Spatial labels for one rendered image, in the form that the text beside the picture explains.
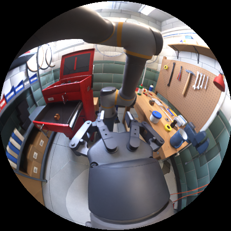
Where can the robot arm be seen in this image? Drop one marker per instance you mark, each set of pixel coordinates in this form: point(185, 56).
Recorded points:
point(137, 38)

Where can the wooden wall shelf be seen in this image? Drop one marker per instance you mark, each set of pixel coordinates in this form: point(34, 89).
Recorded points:
point(189, 47)

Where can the small silver spoke key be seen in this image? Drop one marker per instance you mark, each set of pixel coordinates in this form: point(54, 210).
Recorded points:
point(167, 119)

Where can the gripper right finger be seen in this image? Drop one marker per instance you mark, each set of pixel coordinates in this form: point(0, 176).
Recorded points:
point(134, 131)

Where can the white tub blue lid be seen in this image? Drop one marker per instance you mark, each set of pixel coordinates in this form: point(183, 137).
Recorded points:
point(155, 117)

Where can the blue bench vise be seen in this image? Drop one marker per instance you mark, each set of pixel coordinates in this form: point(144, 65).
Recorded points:
point(197, 139)

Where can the red tool chest body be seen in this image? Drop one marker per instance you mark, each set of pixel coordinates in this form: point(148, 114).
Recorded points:
point(84, 93)

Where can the white paper sheet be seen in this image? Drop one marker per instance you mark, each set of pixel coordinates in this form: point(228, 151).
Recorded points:
point(158, 102)

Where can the brown wooden block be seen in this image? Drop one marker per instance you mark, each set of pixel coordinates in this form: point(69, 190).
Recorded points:
point(57, 116)

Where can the grey storage bin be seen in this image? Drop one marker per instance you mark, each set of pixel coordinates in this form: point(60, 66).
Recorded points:
point(26, 83)

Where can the red tool chest lid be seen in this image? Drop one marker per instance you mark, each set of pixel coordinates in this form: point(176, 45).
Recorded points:
point(79, 74)

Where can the small yellow tape roll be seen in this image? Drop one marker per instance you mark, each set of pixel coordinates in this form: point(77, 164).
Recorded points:
point(165, 67)

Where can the silver spanner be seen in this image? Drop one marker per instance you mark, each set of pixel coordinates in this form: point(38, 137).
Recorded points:
point(206, 82)
point(200, 81)
point(196, 80)
point(203, 81)

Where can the red storage bin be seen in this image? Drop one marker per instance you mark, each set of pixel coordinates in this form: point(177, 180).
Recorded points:
point(2, 104)

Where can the grey shelf unit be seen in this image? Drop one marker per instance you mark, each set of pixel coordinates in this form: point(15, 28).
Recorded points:
point(21, 151)

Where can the red chest drawer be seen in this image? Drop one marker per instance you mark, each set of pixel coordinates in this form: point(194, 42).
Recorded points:
point(54, 125)

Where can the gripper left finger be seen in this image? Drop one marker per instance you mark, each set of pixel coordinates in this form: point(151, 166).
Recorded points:
point(105, 132)

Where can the blue and yellow tools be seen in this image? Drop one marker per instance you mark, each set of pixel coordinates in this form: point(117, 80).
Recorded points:
point(171, 111)

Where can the large yellow tape roll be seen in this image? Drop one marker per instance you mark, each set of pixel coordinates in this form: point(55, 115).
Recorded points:
point(167, 128)

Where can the bicycle wheel on wall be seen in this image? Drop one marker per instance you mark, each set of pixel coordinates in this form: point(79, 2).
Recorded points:
point(108, 53)

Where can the long black tool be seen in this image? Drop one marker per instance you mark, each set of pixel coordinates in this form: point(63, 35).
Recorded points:
point(171, 75)

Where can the metal chest latch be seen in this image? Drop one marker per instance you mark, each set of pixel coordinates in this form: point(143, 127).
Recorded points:
point(64, 98)

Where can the brown pegboard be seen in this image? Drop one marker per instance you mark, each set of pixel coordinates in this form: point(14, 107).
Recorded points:
point(195, 106)

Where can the white and blue box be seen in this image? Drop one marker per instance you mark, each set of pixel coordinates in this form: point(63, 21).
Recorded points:
point(180, 120)

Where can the blue storage bin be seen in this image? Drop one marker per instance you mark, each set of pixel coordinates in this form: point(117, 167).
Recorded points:
point(19, 87)
point(10, 94)
point(33, 78)

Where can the blue and white stacked boxes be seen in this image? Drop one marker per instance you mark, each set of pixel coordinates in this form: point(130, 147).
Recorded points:
point(14, 146)

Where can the red lamp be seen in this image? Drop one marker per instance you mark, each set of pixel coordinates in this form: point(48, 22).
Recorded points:
point(219, 82)

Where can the blue bottle black cap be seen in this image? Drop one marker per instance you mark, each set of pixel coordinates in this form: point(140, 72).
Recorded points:
point(151, 88)

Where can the brown cardboard box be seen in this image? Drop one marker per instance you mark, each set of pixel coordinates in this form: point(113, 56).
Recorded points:
point(35, 154)
point(33, 168)
point(40, 141)

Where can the green and white bottle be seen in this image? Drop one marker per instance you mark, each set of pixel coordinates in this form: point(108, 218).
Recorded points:
point(140, 90)

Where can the blue mug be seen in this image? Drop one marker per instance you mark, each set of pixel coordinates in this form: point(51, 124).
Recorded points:
point(176, 139)

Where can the wooden workbench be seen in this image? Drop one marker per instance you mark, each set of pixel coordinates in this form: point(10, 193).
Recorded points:
point(144, 110)

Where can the hanging bicycle tyres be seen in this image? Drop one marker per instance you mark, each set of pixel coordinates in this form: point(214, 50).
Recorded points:
point(47, 59)

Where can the black cylinder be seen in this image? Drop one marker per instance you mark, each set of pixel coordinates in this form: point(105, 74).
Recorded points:
point(174, 124)

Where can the ceiling light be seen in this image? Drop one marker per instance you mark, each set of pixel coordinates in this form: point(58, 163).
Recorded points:
point(148, 10)

